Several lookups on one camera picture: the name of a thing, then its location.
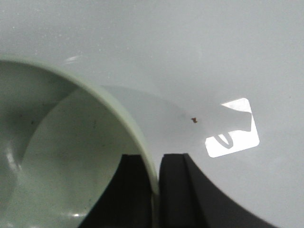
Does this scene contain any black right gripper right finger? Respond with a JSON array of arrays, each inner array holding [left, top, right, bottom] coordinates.
[[159, 153, 273, 228]]

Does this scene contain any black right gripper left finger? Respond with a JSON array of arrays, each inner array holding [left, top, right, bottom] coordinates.
[[79, 154, 152, 228]]

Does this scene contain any green bowl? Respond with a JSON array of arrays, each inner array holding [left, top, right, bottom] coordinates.
[[0, 54, 159, 228]]

